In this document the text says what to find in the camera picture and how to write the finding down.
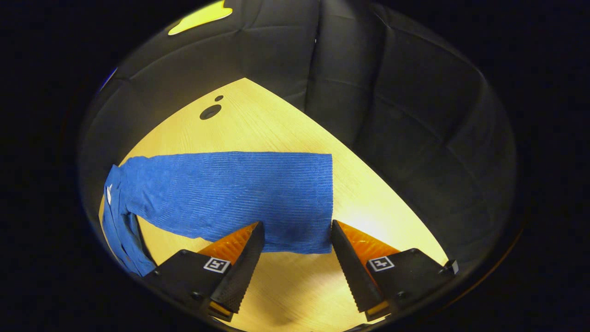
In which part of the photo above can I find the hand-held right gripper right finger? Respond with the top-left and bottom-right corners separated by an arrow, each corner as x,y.
330,219 -> 459,322

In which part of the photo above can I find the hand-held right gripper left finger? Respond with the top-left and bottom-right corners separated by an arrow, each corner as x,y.
143,221 -> 266,322

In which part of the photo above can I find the blue button shirt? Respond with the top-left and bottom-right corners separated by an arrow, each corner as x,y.
101,151 -> 334,277

